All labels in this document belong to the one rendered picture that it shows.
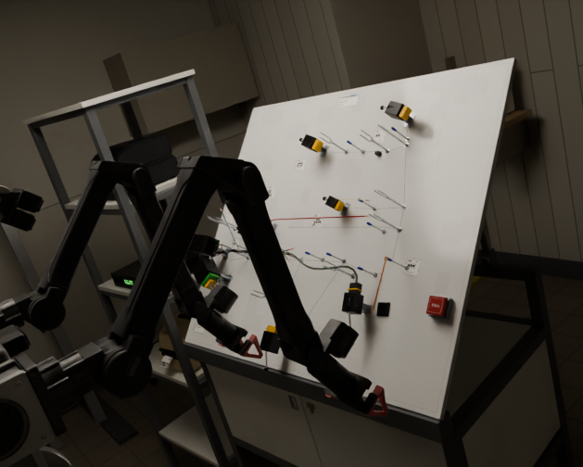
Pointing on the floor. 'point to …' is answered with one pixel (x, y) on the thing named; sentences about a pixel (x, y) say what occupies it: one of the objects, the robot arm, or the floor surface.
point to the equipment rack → (198, 440)
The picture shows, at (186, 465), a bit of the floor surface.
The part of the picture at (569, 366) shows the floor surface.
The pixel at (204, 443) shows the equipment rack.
